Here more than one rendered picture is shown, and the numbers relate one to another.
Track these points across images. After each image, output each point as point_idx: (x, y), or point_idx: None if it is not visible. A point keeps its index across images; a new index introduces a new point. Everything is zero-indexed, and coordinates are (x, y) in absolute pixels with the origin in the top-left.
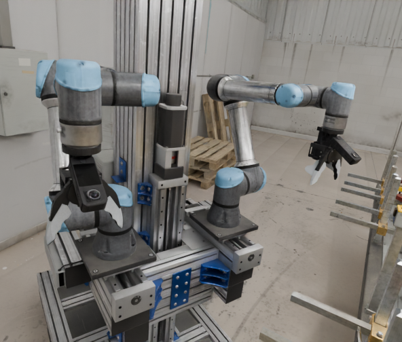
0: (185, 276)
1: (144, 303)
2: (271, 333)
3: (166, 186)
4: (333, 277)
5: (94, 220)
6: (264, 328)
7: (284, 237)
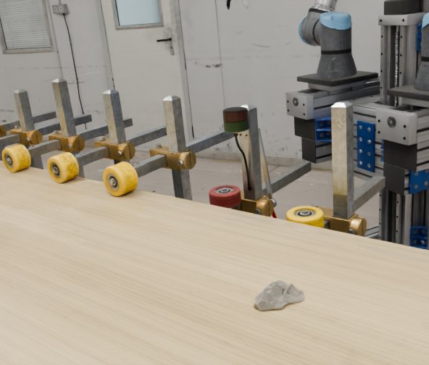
0: (368, 132)
1: (300, 109)
2: (302, 164)
3: (385, 22)
4: None
5: (312, 35)
6: (307, 161)
7: None
